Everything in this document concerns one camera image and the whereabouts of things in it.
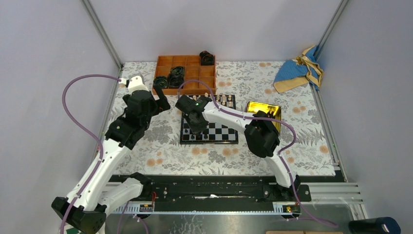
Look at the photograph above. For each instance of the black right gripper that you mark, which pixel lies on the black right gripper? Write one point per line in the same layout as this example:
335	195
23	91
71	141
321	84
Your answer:
196	130

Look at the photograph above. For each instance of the blue yellow cloth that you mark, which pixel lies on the blue yellow cloth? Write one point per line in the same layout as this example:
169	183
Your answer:
304	69

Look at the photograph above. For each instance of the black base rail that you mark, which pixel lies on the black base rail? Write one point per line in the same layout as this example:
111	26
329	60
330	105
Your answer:
203	193

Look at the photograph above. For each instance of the black cylinder bottom right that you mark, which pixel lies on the black cylinder bottom right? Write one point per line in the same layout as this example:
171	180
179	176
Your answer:
380	225

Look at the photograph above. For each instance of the black coil compartment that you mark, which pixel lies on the black coil compartment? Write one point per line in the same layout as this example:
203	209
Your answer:
206	59
176	77

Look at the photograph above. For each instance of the black silver chess board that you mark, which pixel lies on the black silver chess board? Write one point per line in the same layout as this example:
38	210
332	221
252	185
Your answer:
217	133

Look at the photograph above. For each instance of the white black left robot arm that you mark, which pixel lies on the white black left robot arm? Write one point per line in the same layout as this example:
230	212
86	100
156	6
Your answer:
85	207

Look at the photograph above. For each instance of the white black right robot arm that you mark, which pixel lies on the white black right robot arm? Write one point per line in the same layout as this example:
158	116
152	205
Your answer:
261	135

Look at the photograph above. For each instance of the floral table mat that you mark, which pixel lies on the floral table mat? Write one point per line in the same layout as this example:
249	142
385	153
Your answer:
303	140

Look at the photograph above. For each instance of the gold tin of black pieces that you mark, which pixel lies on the gold tin of black pieces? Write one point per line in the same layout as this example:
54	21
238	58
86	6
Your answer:
272	111

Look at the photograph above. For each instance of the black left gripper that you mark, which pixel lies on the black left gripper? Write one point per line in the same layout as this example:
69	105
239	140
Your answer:
162	102

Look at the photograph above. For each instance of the black coil middle compartment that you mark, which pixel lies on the black coil middle compartment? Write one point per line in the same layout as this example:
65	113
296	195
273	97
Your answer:
176	77

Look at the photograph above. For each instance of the black green coil left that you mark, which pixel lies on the black green coil left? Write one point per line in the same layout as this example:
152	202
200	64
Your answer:
161	81

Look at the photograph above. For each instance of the black coil top compartment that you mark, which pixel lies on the black coil top compartment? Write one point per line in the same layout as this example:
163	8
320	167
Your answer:
206	59

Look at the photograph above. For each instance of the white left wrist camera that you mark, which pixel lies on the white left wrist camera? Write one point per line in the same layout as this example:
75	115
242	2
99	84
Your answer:
136	83

